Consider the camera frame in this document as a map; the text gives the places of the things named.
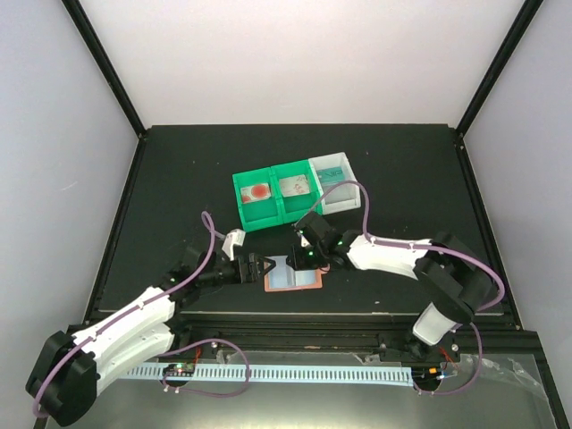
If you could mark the white bin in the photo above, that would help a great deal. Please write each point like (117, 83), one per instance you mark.
(342, 196)

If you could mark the white pagoda credit card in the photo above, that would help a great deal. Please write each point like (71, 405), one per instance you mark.
(294, 186)

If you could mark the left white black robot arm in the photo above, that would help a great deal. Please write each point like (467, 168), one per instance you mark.
(73, 369)

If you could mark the green bin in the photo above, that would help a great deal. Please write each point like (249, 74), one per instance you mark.
(259, 204)
(292, 209)

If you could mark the pink leather card holder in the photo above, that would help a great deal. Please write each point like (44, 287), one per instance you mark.
(283, 278)

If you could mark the red white credit card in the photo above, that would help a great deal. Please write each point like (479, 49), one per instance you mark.
(255, 193)

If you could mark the black frame post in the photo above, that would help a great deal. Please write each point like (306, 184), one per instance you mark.
(91, 39)
(507, 48)

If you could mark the white slotted cable duct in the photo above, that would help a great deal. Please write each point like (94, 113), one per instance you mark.
(370, 375)

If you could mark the left electronics board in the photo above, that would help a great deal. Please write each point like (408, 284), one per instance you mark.
(179, 370)

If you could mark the teal chip credit card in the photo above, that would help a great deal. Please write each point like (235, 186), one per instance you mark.
(331, 176)

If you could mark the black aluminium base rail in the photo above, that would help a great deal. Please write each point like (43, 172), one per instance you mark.
(388, 336)

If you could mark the right black frame post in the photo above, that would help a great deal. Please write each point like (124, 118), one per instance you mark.
(507, 48)

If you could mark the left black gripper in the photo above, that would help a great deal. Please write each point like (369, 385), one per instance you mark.
(251, 273)

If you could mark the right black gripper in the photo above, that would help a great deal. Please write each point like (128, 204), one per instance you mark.
(298, 262)

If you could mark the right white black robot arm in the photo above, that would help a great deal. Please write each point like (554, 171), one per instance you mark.
(457, 284)

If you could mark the electronics board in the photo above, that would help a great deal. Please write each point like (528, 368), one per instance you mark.
(179, 370)
(429, 374)

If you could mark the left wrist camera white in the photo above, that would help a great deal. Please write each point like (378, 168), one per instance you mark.
(234, 238)

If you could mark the right electronics board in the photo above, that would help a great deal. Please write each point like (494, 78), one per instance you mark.
(429, 374)

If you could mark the left green bin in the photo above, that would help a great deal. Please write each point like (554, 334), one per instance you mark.
(259, 204)

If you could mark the middle green bin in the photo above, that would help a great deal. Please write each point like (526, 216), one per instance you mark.
(292, 209)

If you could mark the left black frame post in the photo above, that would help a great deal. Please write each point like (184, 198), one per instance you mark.
(91, 39)

